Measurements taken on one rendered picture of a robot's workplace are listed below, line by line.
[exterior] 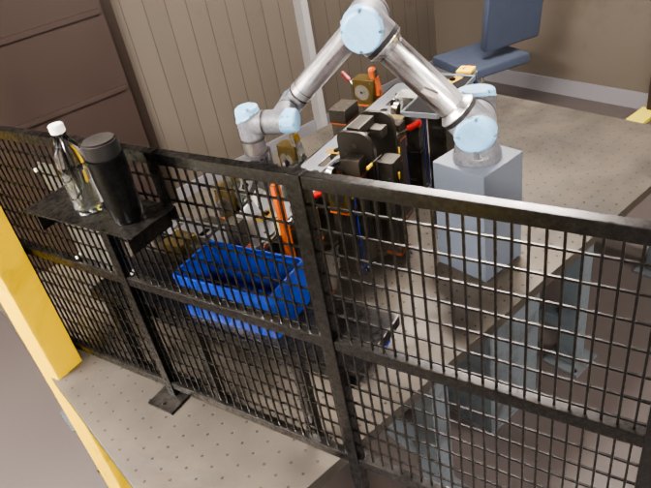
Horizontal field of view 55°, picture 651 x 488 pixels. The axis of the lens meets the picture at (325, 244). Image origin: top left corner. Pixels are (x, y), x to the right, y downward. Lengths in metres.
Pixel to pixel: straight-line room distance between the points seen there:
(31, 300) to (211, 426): 0.67
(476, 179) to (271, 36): 2.96
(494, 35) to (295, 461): 3.38
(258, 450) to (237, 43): 3.26
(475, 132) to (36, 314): 1.41
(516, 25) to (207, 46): 2.06
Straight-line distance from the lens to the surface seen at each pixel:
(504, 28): 4.51
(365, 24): 1.70
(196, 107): 4.40
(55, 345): 2.18
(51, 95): 3.94
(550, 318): 2.76
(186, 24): 4.30
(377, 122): 2.23
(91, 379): 2.17
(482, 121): 1.77
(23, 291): 2.06
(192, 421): 1.89
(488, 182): 1.95
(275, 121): 1.89
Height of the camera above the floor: 2.04
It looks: 34 degrees down
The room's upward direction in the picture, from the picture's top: 11 degrees counter-clockwise
